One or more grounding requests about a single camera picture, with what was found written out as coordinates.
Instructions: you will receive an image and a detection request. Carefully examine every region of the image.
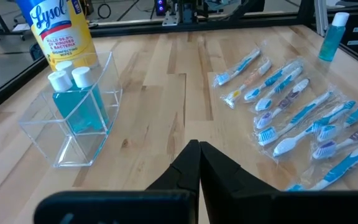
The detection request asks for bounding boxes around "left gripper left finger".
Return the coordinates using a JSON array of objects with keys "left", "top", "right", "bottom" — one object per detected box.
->
[{"left": 145, "top": 139, "right": 202, "bottom": 194}]

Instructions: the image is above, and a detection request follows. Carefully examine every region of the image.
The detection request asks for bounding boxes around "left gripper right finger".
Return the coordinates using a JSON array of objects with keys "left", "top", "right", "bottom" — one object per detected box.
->
[{"left": 199, "top": 141, "right": 281, "bottom": 223}]

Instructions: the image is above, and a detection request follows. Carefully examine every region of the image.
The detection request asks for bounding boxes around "teal mouthwash bottle white cap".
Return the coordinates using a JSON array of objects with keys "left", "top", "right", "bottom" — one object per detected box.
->
[
  {"left": 47, "top": 70, "right": 88, "bottom": 134},
  {"left": 318, "top": 11, "right": 351, "bottom": 62},
  {"left": 71, "top": 66, "right": 111, "bottom": 131},
  {"left": 55, "top": 60, "right": 75, "bottom": 75}
]

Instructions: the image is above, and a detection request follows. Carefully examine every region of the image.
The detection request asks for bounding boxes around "clear acrylic organizer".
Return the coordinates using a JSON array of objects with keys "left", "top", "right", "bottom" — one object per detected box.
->
[{"left": 17, "top": 51, "right": 124, "bottom": 169}]

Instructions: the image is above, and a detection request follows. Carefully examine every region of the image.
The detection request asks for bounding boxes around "black computer with purple light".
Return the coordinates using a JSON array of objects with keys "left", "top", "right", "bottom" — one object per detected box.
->
[{"left": 155, "top": 0, "right": 168, "bottom": 16}]

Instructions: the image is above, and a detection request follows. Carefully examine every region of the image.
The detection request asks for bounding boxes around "yellow Lysol wipes canister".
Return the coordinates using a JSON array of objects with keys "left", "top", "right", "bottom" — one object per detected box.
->
[{"left": 14, "top": 0, "right": 99, "bottom": 72}]

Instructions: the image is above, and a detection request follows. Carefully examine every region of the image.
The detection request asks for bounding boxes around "silver metal bracket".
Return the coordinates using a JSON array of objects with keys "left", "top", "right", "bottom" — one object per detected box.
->
[{"left": 162, "top": 11, "right": 180, "bottom": 27}]

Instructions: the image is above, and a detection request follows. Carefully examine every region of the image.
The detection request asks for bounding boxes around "silver aluminium post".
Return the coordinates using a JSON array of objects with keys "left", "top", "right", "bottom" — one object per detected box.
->
[{"left": 314, "top": 0, "right": 329, "bottom": 37}]

